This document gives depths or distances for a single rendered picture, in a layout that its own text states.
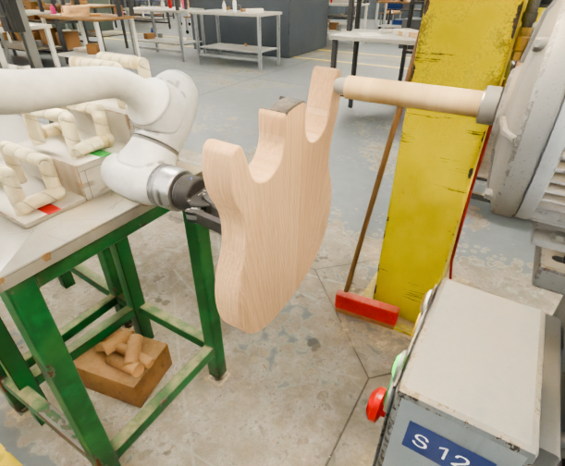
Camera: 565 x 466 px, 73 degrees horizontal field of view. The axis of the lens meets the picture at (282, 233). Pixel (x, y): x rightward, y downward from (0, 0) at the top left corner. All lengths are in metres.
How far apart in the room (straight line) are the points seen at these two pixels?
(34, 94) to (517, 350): 0.67
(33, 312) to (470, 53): 1.37
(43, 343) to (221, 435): 0.81
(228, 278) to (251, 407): 1.10
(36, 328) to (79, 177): 0.35
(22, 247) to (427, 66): 1.27
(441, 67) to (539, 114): 1.04
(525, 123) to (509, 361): 0.22
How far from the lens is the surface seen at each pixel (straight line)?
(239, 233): 0.54
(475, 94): 0.55
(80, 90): 0.73
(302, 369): 1.73
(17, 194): 1.01
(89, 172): 1.03
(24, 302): 0.92
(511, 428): 0.34
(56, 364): 1.04
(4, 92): 0.66
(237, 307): 0.60
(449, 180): 1.56
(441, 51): 1.46
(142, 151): 0.84
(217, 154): 0.47
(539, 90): 0.44
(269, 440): 1.57
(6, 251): 0.94
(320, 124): 0.69
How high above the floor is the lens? 1.38
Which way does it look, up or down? 33 degrees down
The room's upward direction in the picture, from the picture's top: straight up
